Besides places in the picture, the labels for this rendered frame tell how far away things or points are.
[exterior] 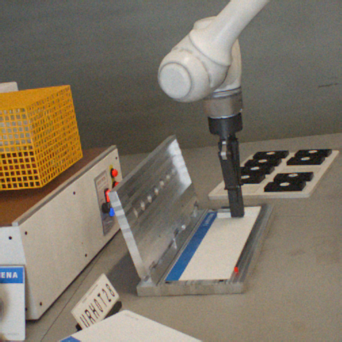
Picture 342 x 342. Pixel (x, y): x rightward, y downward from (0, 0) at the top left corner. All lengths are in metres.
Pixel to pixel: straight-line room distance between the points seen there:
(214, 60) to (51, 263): 0.50
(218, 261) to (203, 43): 0.43
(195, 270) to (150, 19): 2.36
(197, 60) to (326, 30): 2.22
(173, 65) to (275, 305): 0.48
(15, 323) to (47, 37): 2.61
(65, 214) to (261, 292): 0.43
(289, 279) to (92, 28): 2.53
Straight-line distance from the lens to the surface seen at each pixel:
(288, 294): 1.41
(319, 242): 1.63
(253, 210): 1.78
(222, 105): 1.66
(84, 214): 1.67
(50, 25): 3.87
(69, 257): 1.59
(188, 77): 1.46
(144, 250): 1.48
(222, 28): 1.49
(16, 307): 1.42
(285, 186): 1.96
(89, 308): 1.37
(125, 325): 1.14
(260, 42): 3.68
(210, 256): 1.57
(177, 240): 1.67
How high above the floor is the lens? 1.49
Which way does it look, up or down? 15 degrees down
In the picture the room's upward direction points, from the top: 9 degrees counter-clockwise
